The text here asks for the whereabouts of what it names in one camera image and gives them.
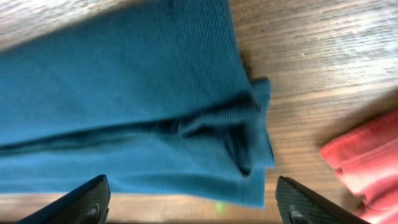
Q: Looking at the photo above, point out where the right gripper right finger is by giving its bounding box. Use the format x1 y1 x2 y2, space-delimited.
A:
275 176 369 224

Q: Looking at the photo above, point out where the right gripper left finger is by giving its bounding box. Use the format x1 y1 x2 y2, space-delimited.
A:
17 175 111 224

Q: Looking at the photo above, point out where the red and white jersey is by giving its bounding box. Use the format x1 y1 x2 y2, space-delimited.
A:
320 110 397 224

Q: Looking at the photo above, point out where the blue polo shirt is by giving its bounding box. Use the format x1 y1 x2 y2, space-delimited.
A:
1 0 274 207

